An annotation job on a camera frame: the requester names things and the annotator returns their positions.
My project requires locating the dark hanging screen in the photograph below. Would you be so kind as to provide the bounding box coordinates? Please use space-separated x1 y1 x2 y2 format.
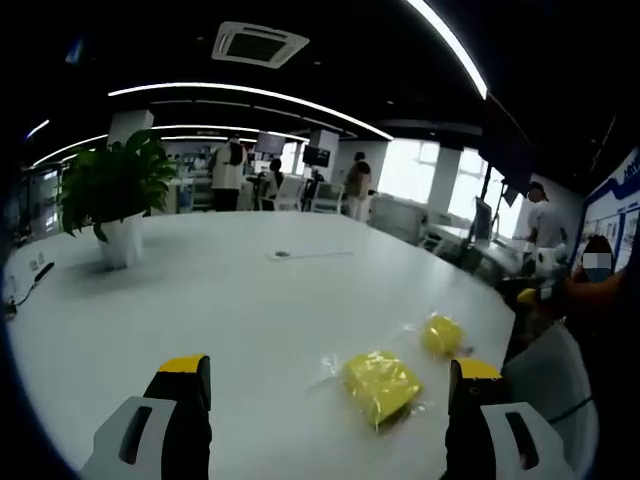
257 132 286 154
303 144 332 169

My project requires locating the grey monitor on stand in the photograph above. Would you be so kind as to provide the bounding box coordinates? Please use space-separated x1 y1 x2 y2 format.
472 197 494 244

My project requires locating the yellow square silicone block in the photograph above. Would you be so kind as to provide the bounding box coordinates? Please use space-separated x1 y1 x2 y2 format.
341 349 425 434

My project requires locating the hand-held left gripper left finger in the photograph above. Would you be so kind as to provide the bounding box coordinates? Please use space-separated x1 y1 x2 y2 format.
79 353 214 480

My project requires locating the black photo light panel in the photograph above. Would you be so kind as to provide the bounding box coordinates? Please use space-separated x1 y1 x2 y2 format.
477 94 539 194

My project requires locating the ceiling air conditioner vent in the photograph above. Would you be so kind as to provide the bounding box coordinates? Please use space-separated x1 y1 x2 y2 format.
211 20 310 69

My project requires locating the white chair back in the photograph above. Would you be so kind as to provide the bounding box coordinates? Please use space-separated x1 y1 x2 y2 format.
502 322 601 480

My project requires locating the wall poster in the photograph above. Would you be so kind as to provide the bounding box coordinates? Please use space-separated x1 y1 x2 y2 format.
582 147 640 274

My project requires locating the green plant in white pot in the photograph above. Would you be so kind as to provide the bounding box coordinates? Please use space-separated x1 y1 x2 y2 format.
58 128 177 271

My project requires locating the table cable slot cover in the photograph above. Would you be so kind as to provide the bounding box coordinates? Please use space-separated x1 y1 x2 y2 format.
264 248 355 262

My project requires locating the black plug with cable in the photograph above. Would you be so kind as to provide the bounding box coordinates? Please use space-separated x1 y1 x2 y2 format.
2 261 56 307

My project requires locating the yellow round silicone block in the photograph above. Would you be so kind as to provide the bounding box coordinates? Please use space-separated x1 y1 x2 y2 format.
419 313 466 357

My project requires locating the person's dark torso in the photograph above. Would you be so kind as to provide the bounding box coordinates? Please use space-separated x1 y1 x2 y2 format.
584 299 640 480

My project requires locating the long curved ceiling light strip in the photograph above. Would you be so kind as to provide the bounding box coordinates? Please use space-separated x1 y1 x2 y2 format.
107 82 394 141

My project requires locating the white office chair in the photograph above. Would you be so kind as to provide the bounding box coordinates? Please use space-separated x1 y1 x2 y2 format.
276 175 306 211
310 182 346 214

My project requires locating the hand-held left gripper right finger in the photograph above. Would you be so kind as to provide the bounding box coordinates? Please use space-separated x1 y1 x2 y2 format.
444 357 576 480

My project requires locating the straight ceiling light strip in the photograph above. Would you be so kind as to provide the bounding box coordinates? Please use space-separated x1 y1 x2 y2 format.
404 0 489 99

